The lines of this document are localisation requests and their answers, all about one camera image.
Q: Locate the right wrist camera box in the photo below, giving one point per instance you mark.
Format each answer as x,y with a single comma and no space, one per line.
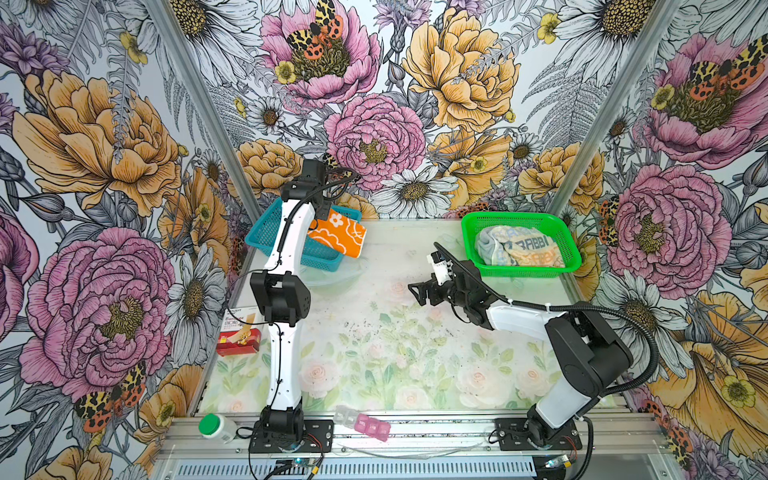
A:
442,268

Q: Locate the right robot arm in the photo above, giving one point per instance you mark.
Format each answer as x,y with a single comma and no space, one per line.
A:
590,355

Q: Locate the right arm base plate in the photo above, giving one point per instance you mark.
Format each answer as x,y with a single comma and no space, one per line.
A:
523,434

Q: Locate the green plastic basket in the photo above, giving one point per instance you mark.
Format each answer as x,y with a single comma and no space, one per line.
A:
547,224

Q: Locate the orange white lion towel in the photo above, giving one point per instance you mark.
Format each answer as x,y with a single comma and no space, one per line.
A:
340,233

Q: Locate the teal plastic basket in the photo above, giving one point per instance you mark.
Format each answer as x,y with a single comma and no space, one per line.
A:
265,234

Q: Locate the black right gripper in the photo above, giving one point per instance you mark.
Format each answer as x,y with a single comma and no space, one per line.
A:
432,286

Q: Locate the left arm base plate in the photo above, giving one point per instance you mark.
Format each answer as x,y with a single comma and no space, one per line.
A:
316,437

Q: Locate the pink clear pill organizer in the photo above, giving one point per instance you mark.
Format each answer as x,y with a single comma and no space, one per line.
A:
362,423

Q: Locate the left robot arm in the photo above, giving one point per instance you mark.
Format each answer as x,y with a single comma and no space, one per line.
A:
284,300

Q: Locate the blue beige patterned towel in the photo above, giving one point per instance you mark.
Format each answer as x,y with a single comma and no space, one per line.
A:
510,246

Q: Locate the red bandage box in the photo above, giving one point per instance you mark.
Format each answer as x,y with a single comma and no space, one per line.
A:
240,332

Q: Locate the aluminium frame post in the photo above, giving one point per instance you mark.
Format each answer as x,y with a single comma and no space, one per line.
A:
169,30
660,18

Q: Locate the white bottle green cap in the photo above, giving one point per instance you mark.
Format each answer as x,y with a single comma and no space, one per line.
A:
218,427

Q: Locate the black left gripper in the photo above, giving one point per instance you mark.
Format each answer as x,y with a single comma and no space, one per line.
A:
322,214

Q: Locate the aluminium frame post right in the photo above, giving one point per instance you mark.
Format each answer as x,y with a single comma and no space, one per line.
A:
660,18

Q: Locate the aluminium frame post left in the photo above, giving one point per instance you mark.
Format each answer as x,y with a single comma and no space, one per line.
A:
169,30

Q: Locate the aluminium front rail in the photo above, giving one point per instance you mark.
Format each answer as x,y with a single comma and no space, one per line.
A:
615,444

